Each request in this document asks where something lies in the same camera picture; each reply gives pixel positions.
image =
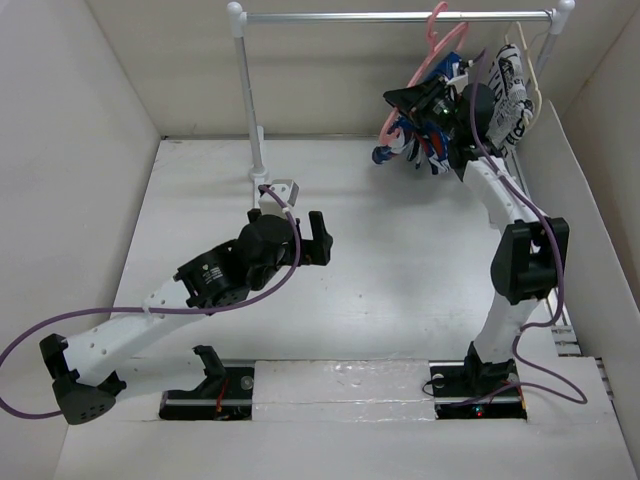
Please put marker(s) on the pink plastic hanger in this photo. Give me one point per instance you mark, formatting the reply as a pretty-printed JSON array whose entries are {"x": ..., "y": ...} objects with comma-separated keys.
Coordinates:
[{"x": 435, "y": 47}]

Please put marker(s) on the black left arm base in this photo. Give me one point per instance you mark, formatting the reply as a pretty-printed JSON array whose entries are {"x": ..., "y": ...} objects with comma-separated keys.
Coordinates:
[{"x": 225, "y": 393}]

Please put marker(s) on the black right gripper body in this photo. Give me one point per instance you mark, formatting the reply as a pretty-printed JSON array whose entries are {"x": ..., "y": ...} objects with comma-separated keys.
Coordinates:
[{"x": 433, "y": 104}]

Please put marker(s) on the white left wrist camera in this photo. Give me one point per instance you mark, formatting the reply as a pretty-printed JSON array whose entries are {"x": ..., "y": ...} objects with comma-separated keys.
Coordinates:
[{"x": 278, "y": 198}]

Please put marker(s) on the cream plastic hanger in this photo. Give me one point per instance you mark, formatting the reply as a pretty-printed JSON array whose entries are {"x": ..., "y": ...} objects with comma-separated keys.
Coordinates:
[{"x": 533, "y": 84}]

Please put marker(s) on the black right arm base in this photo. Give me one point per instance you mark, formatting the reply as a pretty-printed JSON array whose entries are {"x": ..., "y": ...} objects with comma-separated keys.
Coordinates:
[{"x": 470, "y": 395}]

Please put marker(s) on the blue white red patterned trousers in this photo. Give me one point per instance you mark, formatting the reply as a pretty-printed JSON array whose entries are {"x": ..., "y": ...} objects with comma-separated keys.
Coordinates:
[{"x": 430, "y": 148}]

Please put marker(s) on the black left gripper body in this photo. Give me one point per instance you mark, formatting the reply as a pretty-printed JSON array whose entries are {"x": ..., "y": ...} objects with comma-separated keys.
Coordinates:
[{"x": 313, "y": 253}]

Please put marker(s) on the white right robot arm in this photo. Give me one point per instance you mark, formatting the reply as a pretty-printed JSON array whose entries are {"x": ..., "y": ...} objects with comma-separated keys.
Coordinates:
[{"x": 530, "y": 257}]

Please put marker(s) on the black white printed garment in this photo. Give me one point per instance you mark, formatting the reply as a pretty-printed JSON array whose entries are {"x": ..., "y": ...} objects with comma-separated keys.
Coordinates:
[{"x": 514, "y": 110}]

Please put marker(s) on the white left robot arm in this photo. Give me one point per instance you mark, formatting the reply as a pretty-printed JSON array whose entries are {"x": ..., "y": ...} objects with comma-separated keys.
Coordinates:
[{"x": 88, "y": 369}]

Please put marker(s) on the white metal clothes rack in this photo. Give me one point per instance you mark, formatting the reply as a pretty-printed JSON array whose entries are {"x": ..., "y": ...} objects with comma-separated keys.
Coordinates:
[{"x": 239, "y": 20}]

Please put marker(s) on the white foam front board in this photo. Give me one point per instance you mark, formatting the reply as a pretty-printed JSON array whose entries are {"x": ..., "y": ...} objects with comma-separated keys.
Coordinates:
[{"x": 373, "y": 391}]

